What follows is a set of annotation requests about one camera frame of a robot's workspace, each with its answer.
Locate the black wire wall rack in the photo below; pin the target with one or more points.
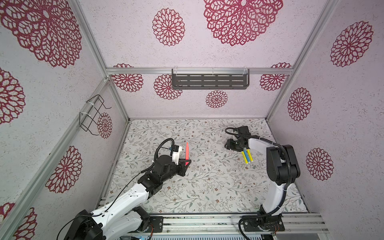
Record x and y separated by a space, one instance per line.
96 120

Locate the dark grey wall shelf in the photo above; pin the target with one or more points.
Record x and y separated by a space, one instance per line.
210 81

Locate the blue highlighter pen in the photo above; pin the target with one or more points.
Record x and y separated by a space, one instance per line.
245 150

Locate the yellow highlighter pen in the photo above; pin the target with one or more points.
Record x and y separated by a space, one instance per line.
245 157
249 156

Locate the pink highlighter pen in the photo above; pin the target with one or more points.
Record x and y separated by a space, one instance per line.
187 151

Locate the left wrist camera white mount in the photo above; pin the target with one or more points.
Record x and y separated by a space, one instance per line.
176 152

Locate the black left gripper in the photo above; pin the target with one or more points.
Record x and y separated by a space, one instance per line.
183 169

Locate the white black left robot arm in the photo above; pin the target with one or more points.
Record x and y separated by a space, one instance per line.
125 214

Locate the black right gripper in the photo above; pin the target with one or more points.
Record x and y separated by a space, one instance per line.
229 142

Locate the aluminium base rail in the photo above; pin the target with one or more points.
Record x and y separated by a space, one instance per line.
228 224

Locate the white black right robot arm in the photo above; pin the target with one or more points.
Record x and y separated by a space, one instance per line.
282 170

